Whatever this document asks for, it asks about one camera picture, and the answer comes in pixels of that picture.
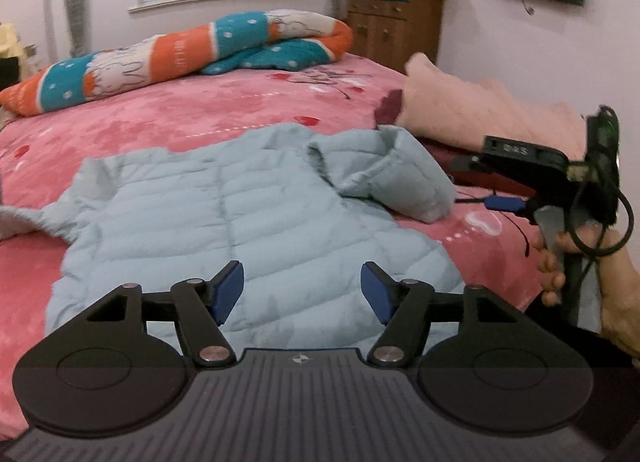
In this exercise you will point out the dark red jacket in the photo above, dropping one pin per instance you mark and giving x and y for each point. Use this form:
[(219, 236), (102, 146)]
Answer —
[(387, 110)]

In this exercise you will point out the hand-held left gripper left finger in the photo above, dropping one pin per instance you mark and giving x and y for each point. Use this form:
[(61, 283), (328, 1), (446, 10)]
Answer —
[(227, 289)]

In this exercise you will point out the person's right hand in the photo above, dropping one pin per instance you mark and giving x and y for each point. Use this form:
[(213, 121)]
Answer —
[(620, 292)]

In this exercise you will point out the wooden cabinet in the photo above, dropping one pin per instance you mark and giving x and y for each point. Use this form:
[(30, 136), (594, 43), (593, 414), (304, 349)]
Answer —
[(390, 27)]

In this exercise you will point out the black cushion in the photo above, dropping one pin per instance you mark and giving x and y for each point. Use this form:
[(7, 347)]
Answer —
[(7, 73)]

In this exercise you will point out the light blue down jacket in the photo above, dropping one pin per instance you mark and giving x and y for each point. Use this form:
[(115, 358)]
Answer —
[(200, 222)]

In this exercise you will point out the orange teal rabbit-print quilt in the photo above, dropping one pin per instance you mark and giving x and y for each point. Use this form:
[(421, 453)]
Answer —
[(175, 52)]

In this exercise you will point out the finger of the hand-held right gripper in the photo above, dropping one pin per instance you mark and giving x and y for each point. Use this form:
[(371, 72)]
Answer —
[(505, 204), (467, 165)]

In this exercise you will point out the yellow star-print cloth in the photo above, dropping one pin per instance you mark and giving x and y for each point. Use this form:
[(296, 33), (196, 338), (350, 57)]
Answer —
[(9, 40)]

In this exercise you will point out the pink fluffy pillow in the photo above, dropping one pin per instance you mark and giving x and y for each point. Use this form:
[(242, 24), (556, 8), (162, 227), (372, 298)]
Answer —
[(475, 102)]

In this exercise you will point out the pink heart-print blanket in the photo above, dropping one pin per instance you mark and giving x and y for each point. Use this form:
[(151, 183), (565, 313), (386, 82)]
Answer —
[(175, 112)]

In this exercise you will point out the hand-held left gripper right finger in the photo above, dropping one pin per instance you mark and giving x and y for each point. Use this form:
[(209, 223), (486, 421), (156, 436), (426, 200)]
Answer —
[(377, 292)]

